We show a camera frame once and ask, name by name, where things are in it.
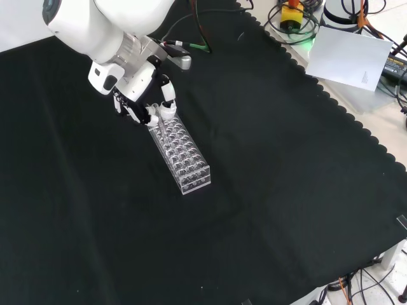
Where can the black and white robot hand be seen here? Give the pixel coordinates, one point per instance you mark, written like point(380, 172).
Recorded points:
point(136, 84)

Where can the clear glass test tube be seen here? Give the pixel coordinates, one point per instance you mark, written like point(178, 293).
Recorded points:
point(161, 128)

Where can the clear plastic test tube rack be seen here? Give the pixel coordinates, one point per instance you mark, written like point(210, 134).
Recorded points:
point(186, 159)

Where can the black bench cloth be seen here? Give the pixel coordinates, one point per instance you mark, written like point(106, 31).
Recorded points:
point(254, 165)

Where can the yellow stop button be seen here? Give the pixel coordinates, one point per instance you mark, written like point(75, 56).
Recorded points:
point(291, 14)

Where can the pale board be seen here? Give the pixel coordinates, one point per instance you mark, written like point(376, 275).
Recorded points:
point(346, 57)

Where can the clear cloth clip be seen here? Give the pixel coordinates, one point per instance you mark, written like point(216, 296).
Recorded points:
point(246, 302)
point(402, 221)

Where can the black power adapter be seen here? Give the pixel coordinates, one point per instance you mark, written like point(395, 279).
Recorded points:
point(394, 68)

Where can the white table leg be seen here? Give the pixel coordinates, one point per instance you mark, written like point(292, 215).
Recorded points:
point(392, 255)

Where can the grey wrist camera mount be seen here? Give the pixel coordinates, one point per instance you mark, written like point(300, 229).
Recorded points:
point(182, 61)

